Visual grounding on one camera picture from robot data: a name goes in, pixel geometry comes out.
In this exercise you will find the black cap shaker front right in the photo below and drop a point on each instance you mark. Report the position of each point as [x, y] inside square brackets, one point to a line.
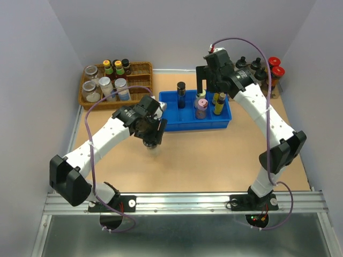
[260, 76]

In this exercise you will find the beige cap yellow label bottle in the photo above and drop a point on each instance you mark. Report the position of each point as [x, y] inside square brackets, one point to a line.
[215, 98]

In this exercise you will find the glass jar front left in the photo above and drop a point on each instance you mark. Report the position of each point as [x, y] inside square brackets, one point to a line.
[91, 92]

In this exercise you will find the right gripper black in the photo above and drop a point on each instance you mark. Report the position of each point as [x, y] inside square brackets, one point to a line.
[203, 73]

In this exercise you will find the aluminium rail frame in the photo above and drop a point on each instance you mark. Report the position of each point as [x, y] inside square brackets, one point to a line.
[190, 224]

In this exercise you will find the yellow cap green label bottle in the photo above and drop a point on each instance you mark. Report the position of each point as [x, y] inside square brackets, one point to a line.
[109, 69]

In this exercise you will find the red lid sauce jar front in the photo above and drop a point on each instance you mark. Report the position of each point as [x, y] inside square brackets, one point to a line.
[275, 78]

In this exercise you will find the brown wicker basket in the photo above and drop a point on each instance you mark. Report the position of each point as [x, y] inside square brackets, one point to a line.
[141, 75]

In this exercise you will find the black gold cap bottle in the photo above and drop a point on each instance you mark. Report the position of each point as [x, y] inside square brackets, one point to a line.
[181, 95]

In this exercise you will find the black cap dark bottle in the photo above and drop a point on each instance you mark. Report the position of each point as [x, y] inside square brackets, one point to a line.
[126, 66]

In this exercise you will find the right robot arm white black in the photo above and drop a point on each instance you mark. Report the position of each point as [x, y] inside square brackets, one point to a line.
[283, 142]

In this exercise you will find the black cap shaker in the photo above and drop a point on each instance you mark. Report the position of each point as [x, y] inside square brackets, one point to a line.
[241, 63]
[256, 64]
[260, 76]

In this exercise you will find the glass jar white contents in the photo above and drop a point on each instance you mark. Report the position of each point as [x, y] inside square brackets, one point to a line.
[107, 89]

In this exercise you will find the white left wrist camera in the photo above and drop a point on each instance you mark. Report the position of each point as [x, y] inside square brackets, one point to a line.
[161, 109]

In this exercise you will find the pink cap spice jar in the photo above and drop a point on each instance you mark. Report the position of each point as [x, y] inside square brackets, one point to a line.
[201, 108]

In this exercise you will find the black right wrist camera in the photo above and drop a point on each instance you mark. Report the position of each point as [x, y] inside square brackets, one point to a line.
[219, 59]

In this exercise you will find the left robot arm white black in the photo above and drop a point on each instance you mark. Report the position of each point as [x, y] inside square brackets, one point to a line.
[67, 174]

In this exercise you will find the glass jar rear left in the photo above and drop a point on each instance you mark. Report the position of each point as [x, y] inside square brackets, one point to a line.
[92, 73]

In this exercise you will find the red lid sauce jar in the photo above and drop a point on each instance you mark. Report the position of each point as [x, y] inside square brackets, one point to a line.
[275, 78]
[274, 64]

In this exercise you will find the silver lid glass jar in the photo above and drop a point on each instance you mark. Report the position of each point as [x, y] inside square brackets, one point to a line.
[153, 150]

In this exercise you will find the small yellow label bottle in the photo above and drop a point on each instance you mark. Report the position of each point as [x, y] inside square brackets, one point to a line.
[219, 104]

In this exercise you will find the blue divided plastic tray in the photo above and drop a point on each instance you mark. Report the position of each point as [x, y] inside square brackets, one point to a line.
[185, 119]

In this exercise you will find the glass jar blue label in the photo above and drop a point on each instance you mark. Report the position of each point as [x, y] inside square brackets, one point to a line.
[122, 87]

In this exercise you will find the red lid sauce jar rear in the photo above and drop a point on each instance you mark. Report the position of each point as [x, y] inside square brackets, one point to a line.
[274, 64]

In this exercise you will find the clear acrylic condiment rack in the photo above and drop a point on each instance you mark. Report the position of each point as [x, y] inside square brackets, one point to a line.
[248, 76]

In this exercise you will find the black cap shaker rear right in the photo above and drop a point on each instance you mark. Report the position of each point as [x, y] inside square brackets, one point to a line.
[256, 64]

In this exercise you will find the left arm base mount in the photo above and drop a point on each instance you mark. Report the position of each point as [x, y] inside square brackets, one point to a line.
[122, 203]

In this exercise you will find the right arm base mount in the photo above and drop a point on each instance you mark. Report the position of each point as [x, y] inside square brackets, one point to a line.
[250, 202]

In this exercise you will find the yellow-green cap spice jar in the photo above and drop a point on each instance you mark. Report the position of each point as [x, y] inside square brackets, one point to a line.
[199, 96]

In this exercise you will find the black cap shaker rear middle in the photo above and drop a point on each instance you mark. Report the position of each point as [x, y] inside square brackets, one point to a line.
[241, 63]

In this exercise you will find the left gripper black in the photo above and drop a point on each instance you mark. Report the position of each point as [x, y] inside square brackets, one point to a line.
[156, 135]

